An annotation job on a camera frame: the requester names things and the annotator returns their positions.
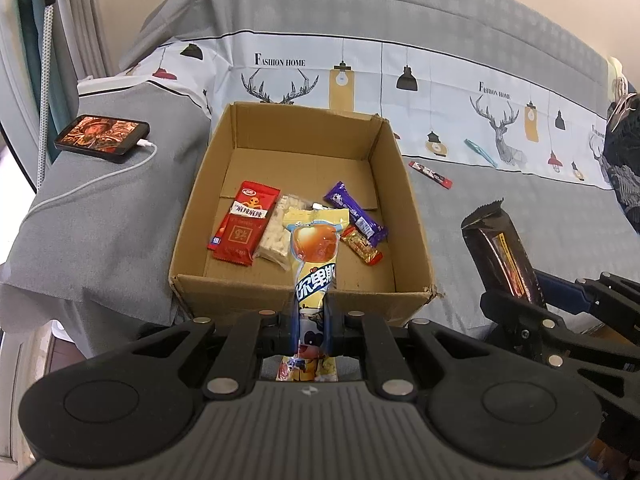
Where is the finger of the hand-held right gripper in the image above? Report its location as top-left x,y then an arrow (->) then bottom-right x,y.
479,287 -> 640,387
532,270 -> 640,330

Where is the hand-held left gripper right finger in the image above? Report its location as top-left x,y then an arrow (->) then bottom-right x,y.
325,305 -> 494,402

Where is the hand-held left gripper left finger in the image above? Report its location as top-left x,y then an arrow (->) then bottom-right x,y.
131,305 -> 301,402

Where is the yellow orange snack packet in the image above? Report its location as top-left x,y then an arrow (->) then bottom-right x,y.
277,207 -> 351,383

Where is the black snack packet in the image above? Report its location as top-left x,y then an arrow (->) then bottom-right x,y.
460,199 -> 548,311

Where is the small orange red snack packet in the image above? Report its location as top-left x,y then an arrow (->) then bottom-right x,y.
340,225 -> 385,267

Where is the large red snack packet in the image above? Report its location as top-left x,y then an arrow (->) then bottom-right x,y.
206,180 -> 282,267

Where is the brown cardboard box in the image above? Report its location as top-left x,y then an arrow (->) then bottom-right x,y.
167,101 -> 445,328

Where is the white nougat packet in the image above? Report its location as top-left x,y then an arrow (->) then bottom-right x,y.
252,192 -> 313,273

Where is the purple snack packet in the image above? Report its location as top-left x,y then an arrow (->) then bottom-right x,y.
324,181 -> 390,248

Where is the dark printed cloth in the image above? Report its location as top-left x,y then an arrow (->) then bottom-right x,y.
602,92 -> 640,235

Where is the teal small tool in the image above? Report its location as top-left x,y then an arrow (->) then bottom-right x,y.
462,137 -> 499,169

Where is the red black stick packet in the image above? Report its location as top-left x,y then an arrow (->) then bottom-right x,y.
408,161 -> 455,190

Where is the grey pillow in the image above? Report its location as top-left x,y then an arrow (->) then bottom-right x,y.
0,80 -> 217,343

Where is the cream fabric item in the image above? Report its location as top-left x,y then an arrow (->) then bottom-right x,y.
606,56 -> 627,96

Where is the black smartphone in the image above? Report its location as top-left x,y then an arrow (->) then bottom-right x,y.
54,115 -> 152,165

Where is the grey printed bed cover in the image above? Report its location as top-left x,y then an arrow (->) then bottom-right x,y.
117,0 -> 640,341

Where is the grey curtain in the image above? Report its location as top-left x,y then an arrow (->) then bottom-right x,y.
0,0 -> 118,186

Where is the teal curtain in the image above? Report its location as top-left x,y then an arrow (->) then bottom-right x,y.
12,0 -> 51,126

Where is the white charging cable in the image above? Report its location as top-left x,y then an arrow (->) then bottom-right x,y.
32,139 -> 159,211

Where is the patterned hanging strap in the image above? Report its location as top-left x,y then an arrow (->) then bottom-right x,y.
36,2 -> 57,188

